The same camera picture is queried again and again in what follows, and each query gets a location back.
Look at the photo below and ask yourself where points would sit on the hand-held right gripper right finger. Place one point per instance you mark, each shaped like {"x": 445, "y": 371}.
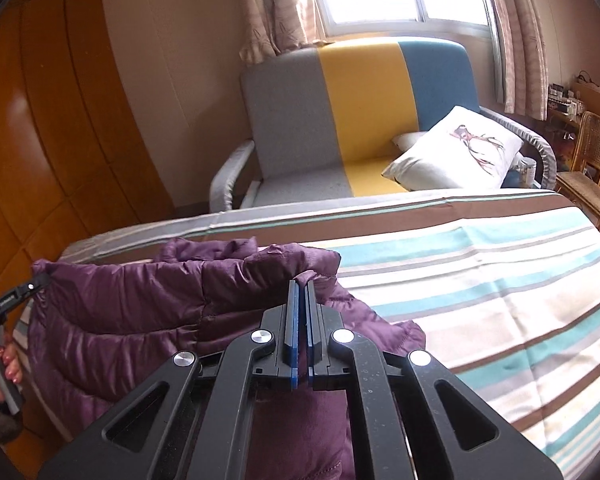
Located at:
{"x": 310, "y": 320}

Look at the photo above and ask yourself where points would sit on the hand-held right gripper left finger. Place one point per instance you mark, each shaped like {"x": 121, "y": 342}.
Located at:
{"x": 292, "y": 320}

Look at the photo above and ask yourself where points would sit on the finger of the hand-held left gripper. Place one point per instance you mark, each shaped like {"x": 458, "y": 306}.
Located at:
{"x": 36, "y": 284}

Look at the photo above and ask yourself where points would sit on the purple down jacket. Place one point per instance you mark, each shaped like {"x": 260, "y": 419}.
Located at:
{"x": 130, "y": 300}

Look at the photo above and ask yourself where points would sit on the wooden wardrobe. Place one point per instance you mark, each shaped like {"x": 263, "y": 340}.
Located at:
{"x": 55, "y": 135}

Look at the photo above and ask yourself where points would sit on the striped bed sheet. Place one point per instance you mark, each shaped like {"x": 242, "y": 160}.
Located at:
{"x": 480, "y": 285}

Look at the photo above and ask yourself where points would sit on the grey yellow blue sofa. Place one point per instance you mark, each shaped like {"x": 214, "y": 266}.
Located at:
{"x": 290, "y": 125}

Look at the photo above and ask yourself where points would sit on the grey pillow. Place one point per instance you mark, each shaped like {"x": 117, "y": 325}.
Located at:
{"x": 410, "y": 140}

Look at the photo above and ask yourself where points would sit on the white printed pillow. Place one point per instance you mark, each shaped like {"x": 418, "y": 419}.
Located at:
{"x": 455, "y": 150}

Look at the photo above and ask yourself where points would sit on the white cup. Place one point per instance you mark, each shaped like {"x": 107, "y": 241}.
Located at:
{"x": 528, "y": 170}

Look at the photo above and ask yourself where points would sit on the pale patterned curtain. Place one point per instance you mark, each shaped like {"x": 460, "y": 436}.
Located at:
{"x": 520, "y": 35}
{"x": 275, "y": 5}

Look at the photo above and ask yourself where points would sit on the cluttered wooden desk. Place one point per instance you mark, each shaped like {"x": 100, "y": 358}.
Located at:
{"x": 562, "y": 110}

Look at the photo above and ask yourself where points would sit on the rattan chair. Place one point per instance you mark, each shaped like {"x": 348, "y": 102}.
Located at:
{"x": 597, "y": 150}

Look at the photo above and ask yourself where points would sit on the light wooden chair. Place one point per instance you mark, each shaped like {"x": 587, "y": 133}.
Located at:
{"x": 597, "y": 100}

